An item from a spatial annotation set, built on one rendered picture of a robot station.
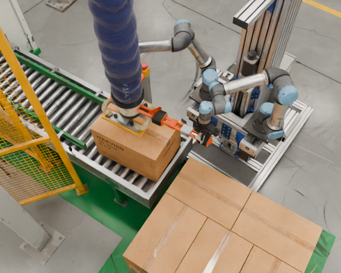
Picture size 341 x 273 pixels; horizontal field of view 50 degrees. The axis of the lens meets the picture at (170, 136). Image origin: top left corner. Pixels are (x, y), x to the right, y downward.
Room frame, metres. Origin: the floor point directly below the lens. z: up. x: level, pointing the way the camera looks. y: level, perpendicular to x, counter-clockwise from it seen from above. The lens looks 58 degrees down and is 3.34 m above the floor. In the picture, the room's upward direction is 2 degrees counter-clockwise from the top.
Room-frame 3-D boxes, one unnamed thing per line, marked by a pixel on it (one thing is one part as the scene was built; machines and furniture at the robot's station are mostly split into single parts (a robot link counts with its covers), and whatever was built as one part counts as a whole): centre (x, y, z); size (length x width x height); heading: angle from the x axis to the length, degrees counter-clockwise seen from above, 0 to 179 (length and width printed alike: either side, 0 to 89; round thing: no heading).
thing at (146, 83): (2.15, 0.21, 0.50); 0.07 x 0.07 x 1.00; 56
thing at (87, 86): (2.33, 0.80, 0.50); 2.31 x 0.05 x 0.19; 56
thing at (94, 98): (2.48, 1.13, 0.60); 1.60 x 0.10 x 0.09; 56
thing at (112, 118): (1.51, 0.34, 1.14); 0.34 x 0.10 x 0.05; 58
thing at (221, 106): (1.33, -0.31, 1.55); 0.11 x 0.11 x 0.08; 10
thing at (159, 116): (1.46, 0.07, 1.25); 0.10 x 0.08 x 0.06; 148
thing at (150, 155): (1.61, 0.27, 0.75); 0.60 x 0.40 x 0.40; 59
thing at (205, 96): (1.82, -0.31, 1.09); 0.15 x 0.15 x 0.10
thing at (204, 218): (0.79, -0.39, 0.34); 1.20 x 1.00 x 0.40; 56
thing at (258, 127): (1.51, -0.69, 1.09); 0.15 x 0.15 x 0.10
